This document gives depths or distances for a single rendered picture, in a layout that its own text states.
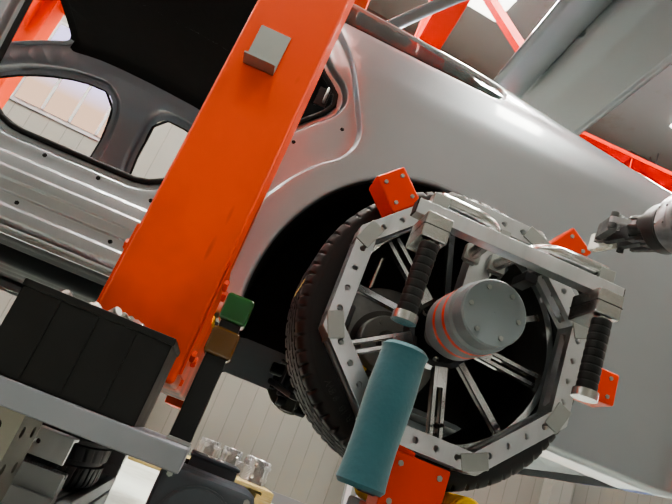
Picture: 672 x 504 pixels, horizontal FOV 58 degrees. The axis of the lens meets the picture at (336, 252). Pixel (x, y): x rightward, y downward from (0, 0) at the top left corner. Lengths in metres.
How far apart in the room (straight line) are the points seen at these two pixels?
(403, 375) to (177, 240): 0.45
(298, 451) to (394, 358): 6.31
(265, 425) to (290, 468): 0.56
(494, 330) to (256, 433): 6.21
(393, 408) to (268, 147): 0.51
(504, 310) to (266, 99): 0.58
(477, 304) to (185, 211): 0.54
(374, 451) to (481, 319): 0.30
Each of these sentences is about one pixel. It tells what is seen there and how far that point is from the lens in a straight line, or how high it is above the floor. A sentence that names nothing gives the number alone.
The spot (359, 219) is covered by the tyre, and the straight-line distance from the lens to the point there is 1.36.
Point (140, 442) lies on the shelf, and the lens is 0.79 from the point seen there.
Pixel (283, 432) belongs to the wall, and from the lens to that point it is 7.32.
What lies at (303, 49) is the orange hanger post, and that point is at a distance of 1.23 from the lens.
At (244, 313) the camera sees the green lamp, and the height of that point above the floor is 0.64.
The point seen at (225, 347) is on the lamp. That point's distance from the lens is 0.86.
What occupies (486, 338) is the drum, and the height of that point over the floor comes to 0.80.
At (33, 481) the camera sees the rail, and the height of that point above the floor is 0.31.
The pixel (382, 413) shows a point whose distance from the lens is 1.08.
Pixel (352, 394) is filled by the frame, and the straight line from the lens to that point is 1.21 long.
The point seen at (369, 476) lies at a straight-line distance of 1.08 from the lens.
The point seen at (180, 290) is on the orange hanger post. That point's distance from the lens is 1.03.
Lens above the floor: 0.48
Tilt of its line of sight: 19 degrees up
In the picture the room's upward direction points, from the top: 22 degrees clockwise
